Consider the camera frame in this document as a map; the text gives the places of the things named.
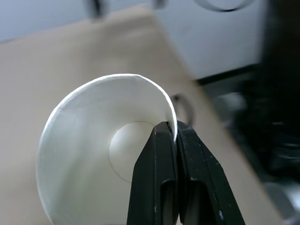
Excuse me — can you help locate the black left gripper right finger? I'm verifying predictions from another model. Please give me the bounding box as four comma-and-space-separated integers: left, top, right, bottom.
176, 121, 246, 225

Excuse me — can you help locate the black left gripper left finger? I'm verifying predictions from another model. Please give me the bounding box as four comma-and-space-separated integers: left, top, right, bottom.
126, 121, 180, 225

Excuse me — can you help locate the white paper cup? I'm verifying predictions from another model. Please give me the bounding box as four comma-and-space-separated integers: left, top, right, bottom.
35, 73, 178, 225

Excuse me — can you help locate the black metal table frame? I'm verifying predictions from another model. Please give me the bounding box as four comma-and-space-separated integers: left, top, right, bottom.
195, 0, 300, 225

